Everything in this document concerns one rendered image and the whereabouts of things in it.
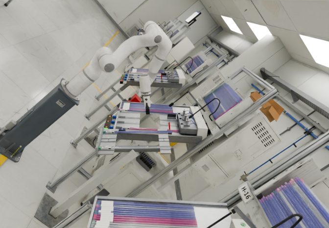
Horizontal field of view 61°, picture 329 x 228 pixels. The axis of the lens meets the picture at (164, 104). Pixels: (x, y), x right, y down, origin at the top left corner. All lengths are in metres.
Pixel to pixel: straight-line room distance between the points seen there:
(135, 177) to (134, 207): 0.92
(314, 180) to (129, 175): 1.42
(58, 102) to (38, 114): 0.17
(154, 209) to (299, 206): 0.68
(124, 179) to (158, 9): 8.89
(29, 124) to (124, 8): 8.88
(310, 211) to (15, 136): 1.97
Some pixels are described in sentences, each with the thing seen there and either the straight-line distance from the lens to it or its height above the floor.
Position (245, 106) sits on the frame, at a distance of 2.23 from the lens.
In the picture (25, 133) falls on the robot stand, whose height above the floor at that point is 0.23.
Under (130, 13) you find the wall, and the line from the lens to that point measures 10.83.
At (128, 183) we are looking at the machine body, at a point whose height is 0.49.
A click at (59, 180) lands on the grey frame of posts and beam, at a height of 0.12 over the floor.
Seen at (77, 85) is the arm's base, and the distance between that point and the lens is 2.10.
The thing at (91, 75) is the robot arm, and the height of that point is 0.92.
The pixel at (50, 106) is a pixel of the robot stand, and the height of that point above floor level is 0.54.
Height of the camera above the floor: 1.57
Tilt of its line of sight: 11 degrees down
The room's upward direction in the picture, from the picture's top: 52 degrees clockwise
